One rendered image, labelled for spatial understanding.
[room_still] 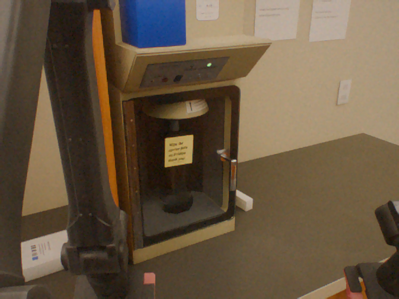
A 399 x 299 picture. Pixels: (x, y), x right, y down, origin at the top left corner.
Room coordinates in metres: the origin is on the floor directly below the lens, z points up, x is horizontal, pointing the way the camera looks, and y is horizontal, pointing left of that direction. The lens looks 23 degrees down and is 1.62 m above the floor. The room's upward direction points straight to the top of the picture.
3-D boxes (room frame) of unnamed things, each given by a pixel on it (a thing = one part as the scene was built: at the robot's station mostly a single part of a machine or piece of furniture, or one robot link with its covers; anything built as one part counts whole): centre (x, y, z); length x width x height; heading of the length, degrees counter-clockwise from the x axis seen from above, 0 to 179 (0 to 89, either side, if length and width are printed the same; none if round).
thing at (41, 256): (0.85, 0.40, 0.96); 0.16 x 0.12 x 0.04; 119
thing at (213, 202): (0.90, 0.03, 1.19); 0.30 x 0.01 x 0.40; 119
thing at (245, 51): (0.85, 0.01, 1.46); 0.32 x 0.11 x 0.10; 119
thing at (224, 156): (0.92, -0.08, 1.17); 0.05 x 0.03 x 0.10; 29
